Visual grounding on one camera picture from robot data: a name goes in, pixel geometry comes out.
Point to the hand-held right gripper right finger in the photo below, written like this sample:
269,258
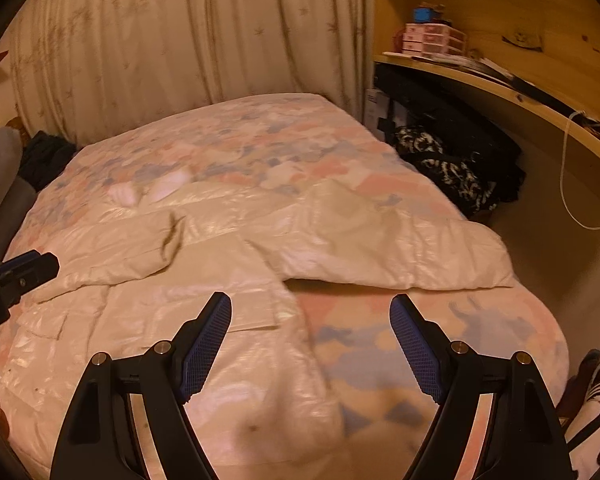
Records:
414,342

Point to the cream floral curtain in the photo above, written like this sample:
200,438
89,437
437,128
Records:
180,35

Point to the grey pillow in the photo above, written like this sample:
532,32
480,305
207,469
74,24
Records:
0,180

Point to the wooden desk shelf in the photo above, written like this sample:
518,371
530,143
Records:
520,20

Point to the black flat items on desk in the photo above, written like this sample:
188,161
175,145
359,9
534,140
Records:
510,77

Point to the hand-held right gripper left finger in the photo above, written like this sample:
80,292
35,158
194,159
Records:
207,342

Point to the dark cloth pile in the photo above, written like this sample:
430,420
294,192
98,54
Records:
45,155

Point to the pink mini drawer organizer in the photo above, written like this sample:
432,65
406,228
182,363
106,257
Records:
432,40

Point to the blue toy figure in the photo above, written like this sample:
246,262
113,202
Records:
426,14

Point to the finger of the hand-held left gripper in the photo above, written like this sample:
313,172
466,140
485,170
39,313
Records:
27,265

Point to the black and white patterned bag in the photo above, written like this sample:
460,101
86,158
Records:
442,165

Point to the black box under desk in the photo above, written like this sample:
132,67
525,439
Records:
445,110

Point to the pastel patterned bed blanket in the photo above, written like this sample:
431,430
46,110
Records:
260,160

